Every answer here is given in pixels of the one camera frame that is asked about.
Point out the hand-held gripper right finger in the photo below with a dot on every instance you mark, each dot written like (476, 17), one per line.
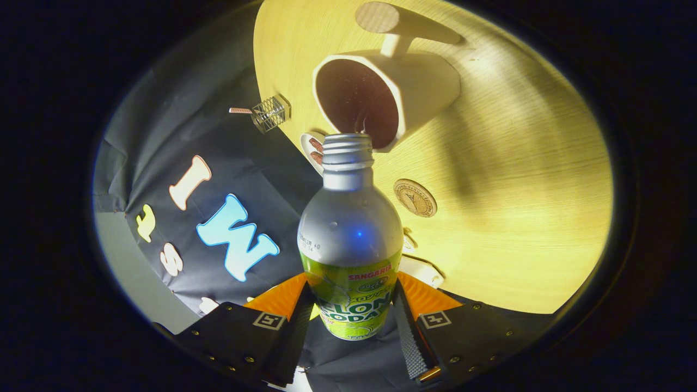
(411, 343)

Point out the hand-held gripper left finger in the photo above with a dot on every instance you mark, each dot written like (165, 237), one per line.
(291, 343)

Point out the silver green juice bottle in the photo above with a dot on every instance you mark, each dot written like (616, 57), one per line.
(348, 228)

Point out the round cork coaster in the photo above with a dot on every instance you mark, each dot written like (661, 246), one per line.
(415, 198)

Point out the white toaster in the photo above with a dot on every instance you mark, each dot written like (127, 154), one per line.
(422, 269)

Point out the white divided tray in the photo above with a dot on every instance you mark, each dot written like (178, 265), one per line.
(409, 240)

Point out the black backdrop cloth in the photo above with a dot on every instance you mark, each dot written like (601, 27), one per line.
(245, 163)

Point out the light wooden table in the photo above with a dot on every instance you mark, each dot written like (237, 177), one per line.
(517, 190)

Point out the red-brown meat slice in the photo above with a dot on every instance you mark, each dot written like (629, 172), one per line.
(316, 145)
(317, 158)

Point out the white oval plate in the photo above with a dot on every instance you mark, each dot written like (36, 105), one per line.
(306, 149)

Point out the pink striped straw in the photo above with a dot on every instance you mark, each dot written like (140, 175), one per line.
(240, 110)

